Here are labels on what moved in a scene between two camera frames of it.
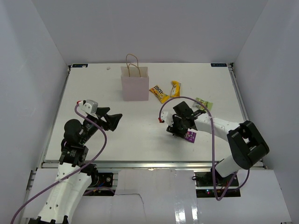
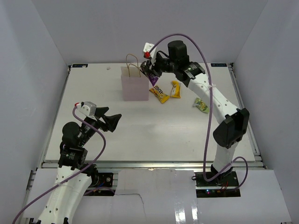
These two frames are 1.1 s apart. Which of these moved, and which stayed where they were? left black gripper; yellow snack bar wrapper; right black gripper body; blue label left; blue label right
Moved: right black gripper body
Stayed: blue label left; left black gripper; yellow snack bar wrapper; blue label right
